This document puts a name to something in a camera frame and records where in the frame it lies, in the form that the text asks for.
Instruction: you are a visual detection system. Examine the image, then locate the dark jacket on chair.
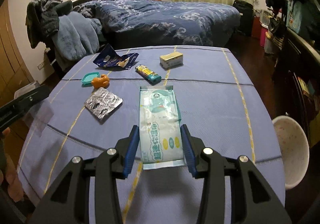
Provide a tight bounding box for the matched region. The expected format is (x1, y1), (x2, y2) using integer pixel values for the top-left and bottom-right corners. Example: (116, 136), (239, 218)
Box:
(25, 0), (73, 49)

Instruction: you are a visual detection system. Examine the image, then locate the person's left hand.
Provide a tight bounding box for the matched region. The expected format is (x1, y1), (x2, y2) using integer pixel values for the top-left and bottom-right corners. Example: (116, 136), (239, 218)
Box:
(1, 128), (24, 202)

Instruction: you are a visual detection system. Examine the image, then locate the dark wooden cabinet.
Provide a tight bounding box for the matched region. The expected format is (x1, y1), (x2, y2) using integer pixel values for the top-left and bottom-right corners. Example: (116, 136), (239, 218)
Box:
(273, 27), (319, 147)

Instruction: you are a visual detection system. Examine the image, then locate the gold white small box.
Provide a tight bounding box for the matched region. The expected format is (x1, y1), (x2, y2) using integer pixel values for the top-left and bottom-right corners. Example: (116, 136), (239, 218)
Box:
(159, 52), (183, 69)

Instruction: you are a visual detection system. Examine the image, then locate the orange toy figure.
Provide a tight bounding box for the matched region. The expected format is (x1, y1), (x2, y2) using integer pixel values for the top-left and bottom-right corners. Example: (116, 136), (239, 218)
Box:
(91, 74), (110, 89)

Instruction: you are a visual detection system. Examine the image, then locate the yellow teal lighter tube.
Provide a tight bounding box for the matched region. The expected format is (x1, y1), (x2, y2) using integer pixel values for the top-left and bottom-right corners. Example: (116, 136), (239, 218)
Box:
(135, 65), (162, 85)

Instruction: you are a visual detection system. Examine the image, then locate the teal plastic lid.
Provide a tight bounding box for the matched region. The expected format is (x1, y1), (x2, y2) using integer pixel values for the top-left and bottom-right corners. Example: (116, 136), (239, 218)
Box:
(81, 72), (100, 86)

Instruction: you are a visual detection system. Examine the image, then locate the blue checked tablecloth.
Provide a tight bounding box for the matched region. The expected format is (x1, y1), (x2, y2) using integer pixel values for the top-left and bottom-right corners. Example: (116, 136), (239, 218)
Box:
(18, 46), (285, 223)

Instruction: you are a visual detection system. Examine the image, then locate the white speckled trash bin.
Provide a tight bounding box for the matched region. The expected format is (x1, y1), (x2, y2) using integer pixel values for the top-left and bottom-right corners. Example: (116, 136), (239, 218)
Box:
(272, 116), (310, 190)

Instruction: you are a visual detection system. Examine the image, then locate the dark blue patterned duvet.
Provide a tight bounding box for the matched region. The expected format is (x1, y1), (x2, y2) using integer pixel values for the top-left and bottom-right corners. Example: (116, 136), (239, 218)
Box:
(84, 0), (240, 49)

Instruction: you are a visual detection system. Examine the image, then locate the pink storage bin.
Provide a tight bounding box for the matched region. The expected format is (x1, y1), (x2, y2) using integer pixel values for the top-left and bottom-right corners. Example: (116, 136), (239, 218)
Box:
(260, 24), (268, 47)

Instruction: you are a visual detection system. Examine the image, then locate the silver foil pill blister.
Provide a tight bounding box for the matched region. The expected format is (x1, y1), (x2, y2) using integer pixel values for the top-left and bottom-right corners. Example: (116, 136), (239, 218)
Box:
(85, 87), (123, 121)

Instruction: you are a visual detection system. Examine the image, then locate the wooden wardrobe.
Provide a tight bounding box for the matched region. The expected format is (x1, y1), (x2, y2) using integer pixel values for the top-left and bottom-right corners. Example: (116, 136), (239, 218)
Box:
(0, 0), (34, 106)

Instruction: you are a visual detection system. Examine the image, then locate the light blue fleece blanket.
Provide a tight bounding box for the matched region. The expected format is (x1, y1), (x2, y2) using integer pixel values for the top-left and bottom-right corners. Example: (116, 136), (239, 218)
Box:
(52, 11), (104, 61)

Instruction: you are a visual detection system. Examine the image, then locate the wet wipes packet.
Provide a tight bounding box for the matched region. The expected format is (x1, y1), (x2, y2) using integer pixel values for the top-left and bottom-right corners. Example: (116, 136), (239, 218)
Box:
(139, 86), (185, 170)

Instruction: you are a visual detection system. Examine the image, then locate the blue waffle snack wrapper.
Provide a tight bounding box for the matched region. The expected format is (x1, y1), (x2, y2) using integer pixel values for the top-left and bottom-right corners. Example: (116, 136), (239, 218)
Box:
(93, 44), (139, 70)

